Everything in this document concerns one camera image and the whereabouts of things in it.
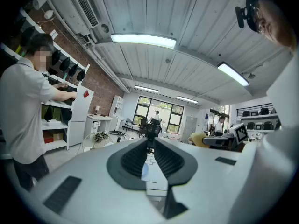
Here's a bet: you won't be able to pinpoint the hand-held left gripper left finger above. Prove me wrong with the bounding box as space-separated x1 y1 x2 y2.
107 138 149 191

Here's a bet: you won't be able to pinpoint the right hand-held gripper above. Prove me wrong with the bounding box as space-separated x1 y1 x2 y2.
202 122 249 152

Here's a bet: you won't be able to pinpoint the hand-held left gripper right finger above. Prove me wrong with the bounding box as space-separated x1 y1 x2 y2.
153 138 198 187

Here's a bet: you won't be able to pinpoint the yellow sponge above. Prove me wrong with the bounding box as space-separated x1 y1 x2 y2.
188 132 208 147

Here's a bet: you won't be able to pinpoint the grey metal lockers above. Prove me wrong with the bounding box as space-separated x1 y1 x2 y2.
181 115 198 143

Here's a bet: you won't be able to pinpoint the black office chair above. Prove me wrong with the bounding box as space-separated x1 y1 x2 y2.
145 122 163 141

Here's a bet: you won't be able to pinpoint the white floor fan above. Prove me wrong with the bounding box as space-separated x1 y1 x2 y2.
77 132 115 155

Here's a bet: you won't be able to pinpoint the white shelf with black bags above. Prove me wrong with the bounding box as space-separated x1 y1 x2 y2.
235 103 281 133

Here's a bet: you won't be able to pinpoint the large black-framed window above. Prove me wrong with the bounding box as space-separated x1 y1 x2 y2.
133 95 185 134

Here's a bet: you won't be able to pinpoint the white desk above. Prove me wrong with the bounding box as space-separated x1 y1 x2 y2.
83 114 114 139

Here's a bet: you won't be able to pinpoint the long ceiling light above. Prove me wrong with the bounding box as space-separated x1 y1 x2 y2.
176 96 199 104
217 61 250 87
134 85 159 93
110 33 177 49

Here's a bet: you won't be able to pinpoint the white tall bookshelf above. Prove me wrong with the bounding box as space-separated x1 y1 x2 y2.
108 95 125 131

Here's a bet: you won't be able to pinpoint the white refrigerator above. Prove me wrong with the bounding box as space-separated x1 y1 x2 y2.
69 84 94 147

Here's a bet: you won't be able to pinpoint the person's white shirt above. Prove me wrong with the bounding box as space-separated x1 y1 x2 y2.
266 52 299 135

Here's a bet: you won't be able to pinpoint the white storage shelf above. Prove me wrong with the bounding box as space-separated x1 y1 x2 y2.
0 7 91 152

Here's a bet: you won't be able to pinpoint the black bag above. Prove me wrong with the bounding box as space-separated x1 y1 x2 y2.
42 73 78 106

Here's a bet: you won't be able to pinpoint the person's head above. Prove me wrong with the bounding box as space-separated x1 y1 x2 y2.
245 0 298 53

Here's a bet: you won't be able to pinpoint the white ceiling air conditioner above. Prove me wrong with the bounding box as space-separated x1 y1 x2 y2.
48 0 100 36

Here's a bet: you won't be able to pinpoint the black head-mounted camera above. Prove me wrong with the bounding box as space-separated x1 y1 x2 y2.
235 0 264 34

